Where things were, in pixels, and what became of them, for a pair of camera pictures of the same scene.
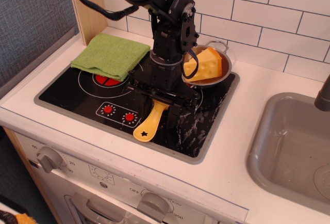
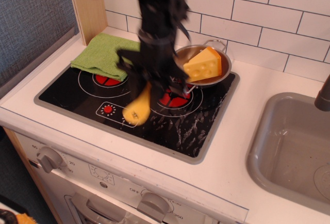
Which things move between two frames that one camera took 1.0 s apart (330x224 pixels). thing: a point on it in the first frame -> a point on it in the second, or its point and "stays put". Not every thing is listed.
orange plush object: [24, 219] stays put
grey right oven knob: [153, 206] stays put
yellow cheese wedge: [210, 65] stays put
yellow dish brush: [150, 124] -> [137, 112]
